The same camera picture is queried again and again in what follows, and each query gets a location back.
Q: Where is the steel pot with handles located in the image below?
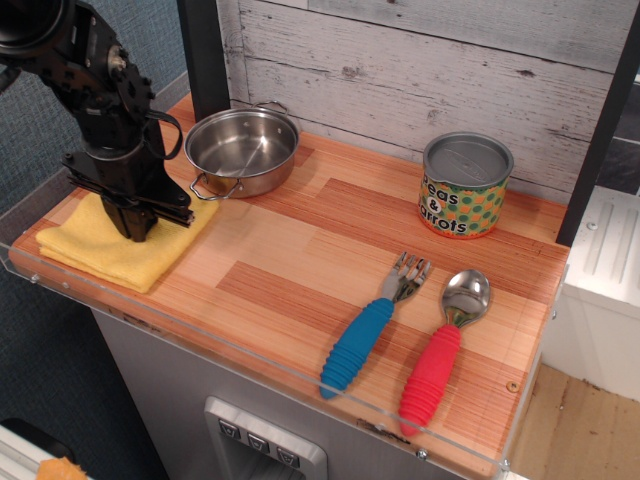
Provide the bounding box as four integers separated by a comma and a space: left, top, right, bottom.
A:
184, 100, 300, 201

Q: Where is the red handled spoon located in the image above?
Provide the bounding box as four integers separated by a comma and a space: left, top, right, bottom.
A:
399, 269, 491, 437

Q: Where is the clear acrylic guard rail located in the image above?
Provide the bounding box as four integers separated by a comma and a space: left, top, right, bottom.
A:
0, 79, 571, 476

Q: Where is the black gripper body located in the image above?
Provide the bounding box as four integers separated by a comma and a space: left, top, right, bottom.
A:
62, 144, 194, 227

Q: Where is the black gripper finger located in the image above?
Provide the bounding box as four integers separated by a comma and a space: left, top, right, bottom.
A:
130, 206, 157, 242
101, 195, 133, 240

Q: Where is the black vertical post left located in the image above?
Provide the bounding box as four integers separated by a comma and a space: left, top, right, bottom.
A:
177, 0, 230, 121

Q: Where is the yellow rag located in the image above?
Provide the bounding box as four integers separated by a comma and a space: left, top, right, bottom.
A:
36, 193, 219, 294

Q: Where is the orange cloth at corner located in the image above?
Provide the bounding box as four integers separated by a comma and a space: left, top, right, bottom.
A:
36, 457, 89, 480

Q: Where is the black vertical post right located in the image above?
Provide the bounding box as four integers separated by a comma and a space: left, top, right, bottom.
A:
555, 0, 640, 247

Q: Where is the black vertical post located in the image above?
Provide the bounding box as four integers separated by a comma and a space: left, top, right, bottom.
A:
555, 0, 640, 247
177, 0, 230, 121

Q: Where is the silver dispenser button panel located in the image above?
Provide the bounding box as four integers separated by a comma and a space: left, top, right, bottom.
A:
204, 396, 328, 479

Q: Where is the white toy sink unit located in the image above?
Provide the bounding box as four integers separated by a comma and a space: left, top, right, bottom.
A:
541, 186, 639, 400

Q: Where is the blue handled fork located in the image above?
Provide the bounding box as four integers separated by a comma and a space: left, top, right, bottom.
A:
319, 252, 431, 400

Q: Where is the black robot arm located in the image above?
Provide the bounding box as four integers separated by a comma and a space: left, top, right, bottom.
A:
1, 1, 194, 242

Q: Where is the grey toy fridge cabinet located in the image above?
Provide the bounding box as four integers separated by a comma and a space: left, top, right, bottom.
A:
89, 307, 481, 480

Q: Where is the peas and carrots can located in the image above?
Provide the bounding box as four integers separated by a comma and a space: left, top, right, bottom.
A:
418, 132, 514, 240

